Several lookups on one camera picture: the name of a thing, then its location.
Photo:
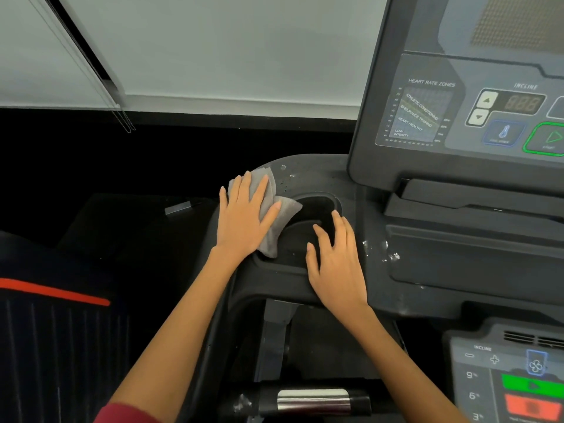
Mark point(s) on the person's right thumb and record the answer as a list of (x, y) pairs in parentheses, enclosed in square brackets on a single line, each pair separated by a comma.
[(312, 264)]

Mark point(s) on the grey treadmill keypad panel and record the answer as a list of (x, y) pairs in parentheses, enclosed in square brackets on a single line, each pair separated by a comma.
[(506, 374)]

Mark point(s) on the white roller blind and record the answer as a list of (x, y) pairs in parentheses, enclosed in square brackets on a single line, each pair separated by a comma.
[(31, 61), (229, 43)]

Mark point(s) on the person's right middle finger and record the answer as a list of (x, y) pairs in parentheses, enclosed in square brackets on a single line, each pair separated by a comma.
[(339, 229)]

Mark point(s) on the red sleeve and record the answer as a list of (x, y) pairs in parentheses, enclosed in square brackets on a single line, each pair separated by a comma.
[(127, 414)]

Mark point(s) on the person's right hand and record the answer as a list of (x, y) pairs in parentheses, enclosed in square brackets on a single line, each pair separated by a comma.
[(339, 277)]

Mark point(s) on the person's left middle finger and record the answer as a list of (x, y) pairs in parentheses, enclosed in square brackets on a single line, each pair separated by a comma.
[(246, 185)]

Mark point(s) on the treadmill display panel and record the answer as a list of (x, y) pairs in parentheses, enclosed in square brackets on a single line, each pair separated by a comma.
[(440, 61)]

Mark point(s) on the person's left little finger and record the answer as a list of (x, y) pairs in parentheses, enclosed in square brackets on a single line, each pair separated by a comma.
[(223, 199)]

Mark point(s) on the grey cleaning cloth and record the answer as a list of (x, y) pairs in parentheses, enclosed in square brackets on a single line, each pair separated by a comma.
[(282, 215)]

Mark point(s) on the person's left hand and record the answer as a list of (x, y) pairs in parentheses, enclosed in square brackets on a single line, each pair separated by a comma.
[(238, 224)]

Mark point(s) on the person's right forearm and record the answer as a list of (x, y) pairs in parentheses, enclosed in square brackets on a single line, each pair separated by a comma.
[(392, 365)]

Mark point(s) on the black treadmill with red stripe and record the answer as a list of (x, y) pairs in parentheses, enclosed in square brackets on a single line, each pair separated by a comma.
[(53, 339)]

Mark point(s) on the dark grey treadmill console tray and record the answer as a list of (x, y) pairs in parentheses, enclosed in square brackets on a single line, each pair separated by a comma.
[(396, 242)]

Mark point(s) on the person's left forearm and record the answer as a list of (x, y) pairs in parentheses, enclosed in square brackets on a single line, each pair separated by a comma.
[(185, 330)]

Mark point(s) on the person's left thumb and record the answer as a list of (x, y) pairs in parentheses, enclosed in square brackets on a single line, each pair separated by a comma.
[(272, 212)]

